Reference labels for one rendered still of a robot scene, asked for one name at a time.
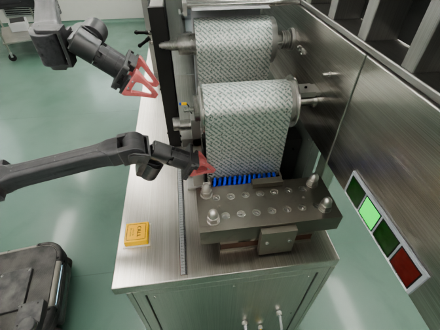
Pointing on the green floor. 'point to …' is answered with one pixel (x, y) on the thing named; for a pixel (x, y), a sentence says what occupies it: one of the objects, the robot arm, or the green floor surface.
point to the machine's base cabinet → (232, 302)
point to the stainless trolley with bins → (16, 33)
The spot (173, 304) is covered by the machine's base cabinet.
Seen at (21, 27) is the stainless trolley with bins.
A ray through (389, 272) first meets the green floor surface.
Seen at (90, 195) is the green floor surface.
